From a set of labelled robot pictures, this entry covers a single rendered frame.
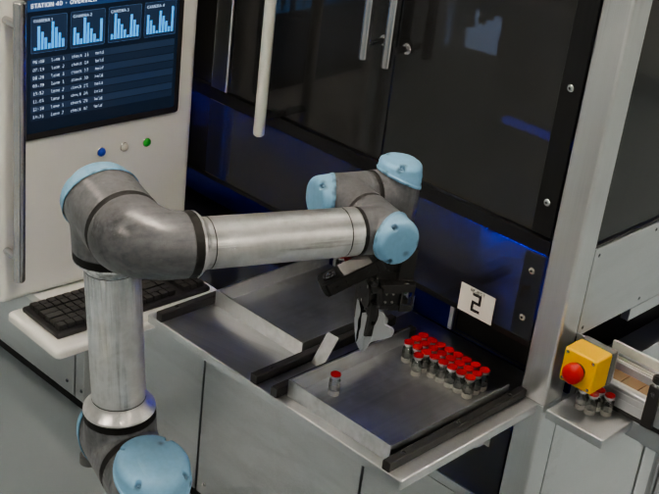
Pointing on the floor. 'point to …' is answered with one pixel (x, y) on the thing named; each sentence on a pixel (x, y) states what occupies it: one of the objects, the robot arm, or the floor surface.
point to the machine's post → (577, 232)
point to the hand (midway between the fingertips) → (358, 344)
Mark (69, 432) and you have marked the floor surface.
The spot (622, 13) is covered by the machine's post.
